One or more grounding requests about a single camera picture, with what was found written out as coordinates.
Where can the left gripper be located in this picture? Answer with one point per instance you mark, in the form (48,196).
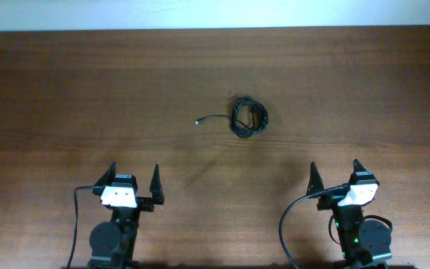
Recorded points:
(145,205)

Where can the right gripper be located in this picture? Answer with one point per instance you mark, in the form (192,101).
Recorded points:
(316,181)

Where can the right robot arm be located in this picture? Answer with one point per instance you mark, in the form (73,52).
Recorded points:
(364,239)

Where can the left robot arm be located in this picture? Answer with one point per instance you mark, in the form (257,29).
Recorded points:
(112,242)

